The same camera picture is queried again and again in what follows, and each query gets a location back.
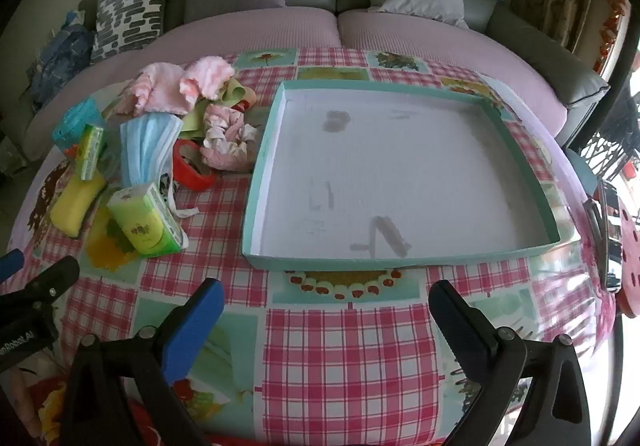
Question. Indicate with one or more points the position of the red hanging ornament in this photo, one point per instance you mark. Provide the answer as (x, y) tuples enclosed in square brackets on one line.
[(612, 31)]

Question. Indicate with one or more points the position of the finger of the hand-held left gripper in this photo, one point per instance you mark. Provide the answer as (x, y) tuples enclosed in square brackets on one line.
[(47, 281), (11, 263)]

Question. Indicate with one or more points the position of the black metal ironwork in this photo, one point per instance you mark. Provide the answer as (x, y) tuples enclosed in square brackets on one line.
[(610, 141)]

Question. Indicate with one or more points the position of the black and white patterned cushion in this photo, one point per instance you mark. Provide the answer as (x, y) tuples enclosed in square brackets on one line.
[(127, 11)]

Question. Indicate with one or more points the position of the blue denim clothes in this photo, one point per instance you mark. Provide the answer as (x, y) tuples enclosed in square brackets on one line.
[(60, 56)]

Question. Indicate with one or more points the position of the black phone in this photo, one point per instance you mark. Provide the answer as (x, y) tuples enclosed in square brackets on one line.
[(612, 236)]

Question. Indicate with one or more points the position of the red stool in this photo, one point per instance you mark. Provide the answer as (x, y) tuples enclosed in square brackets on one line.
[(631, 256)]

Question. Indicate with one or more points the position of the leopard print scrunchie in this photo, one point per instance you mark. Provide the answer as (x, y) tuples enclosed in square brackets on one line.
[(166, 183)]

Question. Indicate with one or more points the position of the pink sofa seat cover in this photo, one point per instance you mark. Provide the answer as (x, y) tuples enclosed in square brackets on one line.
[(425, 34), (225, 31)]

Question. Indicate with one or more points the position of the light green cloth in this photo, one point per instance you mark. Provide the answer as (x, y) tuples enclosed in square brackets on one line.
[(232, 94)]

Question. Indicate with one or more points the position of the teal shallow cardboard tray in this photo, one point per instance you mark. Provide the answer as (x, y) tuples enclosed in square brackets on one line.
[(380, 166)]

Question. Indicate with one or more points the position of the pink scrunchie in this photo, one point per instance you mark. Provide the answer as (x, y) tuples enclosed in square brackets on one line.
[(227, 146)]

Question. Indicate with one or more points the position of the green tissue packet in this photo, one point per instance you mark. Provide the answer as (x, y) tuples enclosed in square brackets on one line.
[(140, 221), (90, 151)]

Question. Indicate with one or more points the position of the yellow sponge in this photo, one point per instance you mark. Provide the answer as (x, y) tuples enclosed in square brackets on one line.
[(75, 206)]

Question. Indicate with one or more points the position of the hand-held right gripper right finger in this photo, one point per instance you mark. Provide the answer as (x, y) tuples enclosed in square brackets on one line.
[(457, 341)]

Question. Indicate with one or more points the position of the pink checked tablecloth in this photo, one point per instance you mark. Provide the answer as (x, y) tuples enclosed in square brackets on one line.
[(325, 351)]

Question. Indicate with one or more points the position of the pink fluffy towel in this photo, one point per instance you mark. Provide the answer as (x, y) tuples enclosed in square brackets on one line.
[(210, 74)]

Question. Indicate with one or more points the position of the blue face mask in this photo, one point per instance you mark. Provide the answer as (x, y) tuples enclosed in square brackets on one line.
[(145, 146)]

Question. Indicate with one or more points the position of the teal chair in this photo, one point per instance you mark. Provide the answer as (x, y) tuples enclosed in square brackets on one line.
[(582, 171)]

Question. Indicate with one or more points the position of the teal cube container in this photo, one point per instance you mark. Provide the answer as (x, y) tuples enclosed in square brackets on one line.
[(75, 121)]

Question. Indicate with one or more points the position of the pink white checked towel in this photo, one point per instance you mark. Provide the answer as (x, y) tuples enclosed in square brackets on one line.
[(160, 86)]

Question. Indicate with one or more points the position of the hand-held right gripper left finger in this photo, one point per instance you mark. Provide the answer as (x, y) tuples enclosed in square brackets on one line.
[(192, 331)]

